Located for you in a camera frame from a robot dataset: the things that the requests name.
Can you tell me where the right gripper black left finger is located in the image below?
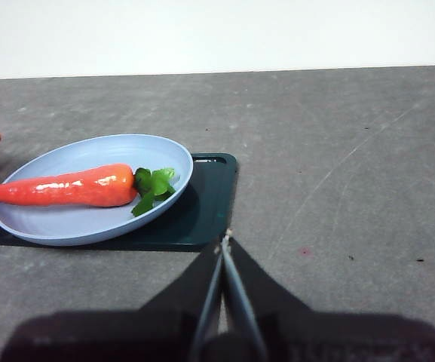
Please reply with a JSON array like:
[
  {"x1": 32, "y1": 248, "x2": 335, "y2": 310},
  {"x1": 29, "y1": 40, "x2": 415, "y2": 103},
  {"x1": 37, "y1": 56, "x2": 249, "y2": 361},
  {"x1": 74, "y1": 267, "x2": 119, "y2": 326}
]
[{"x1": 0, "y1": 239, "x2": 226, "y2": 362}]

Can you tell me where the black cutting board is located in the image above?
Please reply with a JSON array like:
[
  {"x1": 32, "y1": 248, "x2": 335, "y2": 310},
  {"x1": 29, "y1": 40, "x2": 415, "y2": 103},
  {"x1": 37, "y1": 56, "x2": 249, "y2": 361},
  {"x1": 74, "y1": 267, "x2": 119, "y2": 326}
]
[{"x1": 0, "y1": 152, "x2": 238, "y2": 253}]

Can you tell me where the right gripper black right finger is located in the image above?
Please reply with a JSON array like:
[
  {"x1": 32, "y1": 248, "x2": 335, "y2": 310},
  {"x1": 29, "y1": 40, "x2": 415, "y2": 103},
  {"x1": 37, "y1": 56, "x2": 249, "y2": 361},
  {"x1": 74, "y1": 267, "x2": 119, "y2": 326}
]
[{"x1": 225, "y1": 235, "x2": 435, "y2": 362}]

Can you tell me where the orange carrot with green leaves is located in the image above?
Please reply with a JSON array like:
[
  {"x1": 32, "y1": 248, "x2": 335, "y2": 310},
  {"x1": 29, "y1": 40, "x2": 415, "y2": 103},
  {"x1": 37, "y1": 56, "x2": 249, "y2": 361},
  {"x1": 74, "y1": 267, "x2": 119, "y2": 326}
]
[{"x1": 0, "y1": 162, "x2": 177, "y2": 218}]

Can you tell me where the blue round plate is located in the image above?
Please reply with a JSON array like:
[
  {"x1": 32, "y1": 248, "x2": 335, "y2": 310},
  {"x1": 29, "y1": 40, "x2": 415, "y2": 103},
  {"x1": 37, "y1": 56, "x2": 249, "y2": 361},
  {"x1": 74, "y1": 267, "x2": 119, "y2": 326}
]
[{"x1": 0, "y1": 133, "x2": 195, "y2": 247}]

